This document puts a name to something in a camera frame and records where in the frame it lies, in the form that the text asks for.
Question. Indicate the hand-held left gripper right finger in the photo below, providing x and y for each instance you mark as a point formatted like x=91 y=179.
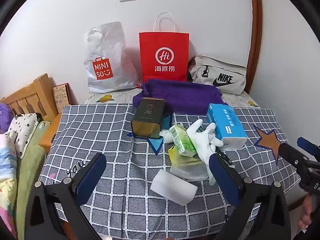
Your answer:
x=222 y=177

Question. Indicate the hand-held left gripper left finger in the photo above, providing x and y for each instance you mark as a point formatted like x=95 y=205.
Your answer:
x=91 y=177

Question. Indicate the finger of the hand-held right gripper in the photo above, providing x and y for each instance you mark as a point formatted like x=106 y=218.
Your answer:
x=308 y=146
x=290 y=155

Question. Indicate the black watch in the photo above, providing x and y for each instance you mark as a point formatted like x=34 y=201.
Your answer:
x=223 y=156

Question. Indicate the clear plastic bag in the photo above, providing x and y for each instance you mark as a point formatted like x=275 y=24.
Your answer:
x=187 y=171

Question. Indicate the white glove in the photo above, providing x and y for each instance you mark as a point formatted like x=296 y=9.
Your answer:
x=200 y=140

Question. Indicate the yellow pouch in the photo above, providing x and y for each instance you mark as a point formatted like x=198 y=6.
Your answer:
x=176 y=158

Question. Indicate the white foam block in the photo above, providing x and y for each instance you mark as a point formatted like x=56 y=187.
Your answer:
x=172 y=187

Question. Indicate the green tissue packet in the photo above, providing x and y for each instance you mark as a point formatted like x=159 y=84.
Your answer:
x=181 y=138

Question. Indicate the person's right hand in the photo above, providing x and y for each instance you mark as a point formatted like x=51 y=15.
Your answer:
x=310 y=217

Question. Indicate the grey checkered blanket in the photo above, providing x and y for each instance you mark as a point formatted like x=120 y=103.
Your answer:
x=125 y=160

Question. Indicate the blue tissue pack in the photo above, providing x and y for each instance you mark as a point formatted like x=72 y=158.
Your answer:
x=225 y=122

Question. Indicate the wooden nightstand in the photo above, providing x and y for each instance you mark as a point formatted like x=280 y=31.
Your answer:
x=51 y=135

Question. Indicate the green bed sheet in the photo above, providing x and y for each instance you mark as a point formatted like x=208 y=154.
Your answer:
x=28 y=170

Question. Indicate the polka dot pillow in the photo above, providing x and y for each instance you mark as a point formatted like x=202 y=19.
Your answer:
x=22 y=132

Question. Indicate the colourful quilt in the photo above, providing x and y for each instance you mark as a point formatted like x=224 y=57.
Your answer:
x=7 y=175

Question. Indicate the dark tin box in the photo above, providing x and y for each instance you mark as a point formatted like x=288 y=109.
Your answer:
x=147 y=115

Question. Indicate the patterned box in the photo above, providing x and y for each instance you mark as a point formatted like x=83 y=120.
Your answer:
x=61 y=98

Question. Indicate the purple towel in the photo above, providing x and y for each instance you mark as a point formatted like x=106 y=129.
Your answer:
x=185 y=95

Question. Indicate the wooden headboard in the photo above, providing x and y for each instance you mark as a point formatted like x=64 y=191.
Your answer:
x=30 y=95

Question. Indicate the purple plush toy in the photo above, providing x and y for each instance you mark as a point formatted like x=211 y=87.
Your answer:
x=5 y=117

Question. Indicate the grey waist bag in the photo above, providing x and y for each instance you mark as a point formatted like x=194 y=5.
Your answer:
x=220 y=72

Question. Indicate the white plastic shopping bag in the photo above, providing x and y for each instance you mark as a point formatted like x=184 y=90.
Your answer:
x=107 y=50

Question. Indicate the red paper bag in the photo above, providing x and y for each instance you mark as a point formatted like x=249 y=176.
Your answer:
x=163 y=45

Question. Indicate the brown wooden frame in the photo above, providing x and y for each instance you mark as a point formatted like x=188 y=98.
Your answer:
x=256 y=30

